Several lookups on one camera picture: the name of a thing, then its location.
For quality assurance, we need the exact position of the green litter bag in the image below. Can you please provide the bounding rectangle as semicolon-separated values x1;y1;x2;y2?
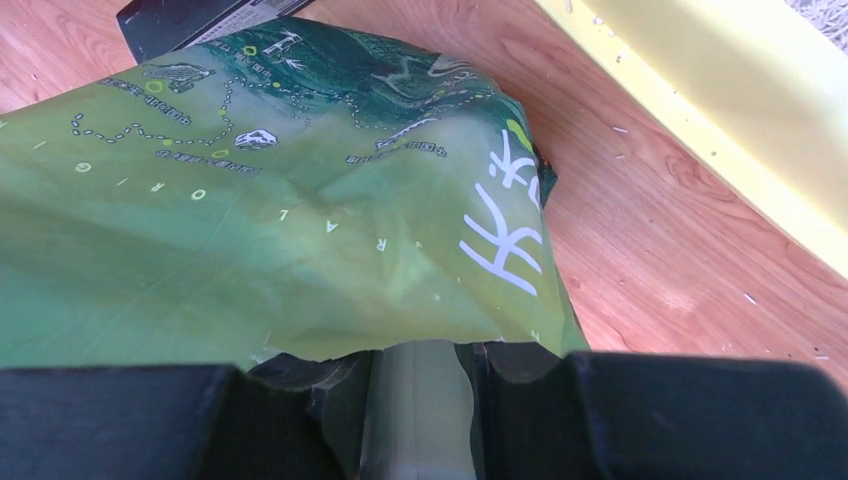
1;18;587;369

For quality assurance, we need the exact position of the dark brown box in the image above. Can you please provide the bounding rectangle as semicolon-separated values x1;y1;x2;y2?
116;0;311;63

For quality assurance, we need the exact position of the yellow litter box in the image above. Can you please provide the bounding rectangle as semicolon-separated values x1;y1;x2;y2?
542;1;847;274

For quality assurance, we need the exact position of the clear plastic scoop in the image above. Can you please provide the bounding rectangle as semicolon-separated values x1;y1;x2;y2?
361;340;477;479

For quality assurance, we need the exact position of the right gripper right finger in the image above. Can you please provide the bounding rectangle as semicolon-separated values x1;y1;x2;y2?
455;342;847;479

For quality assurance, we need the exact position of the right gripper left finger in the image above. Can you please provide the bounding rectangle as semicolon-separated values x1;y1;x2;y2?
1;352;373;479

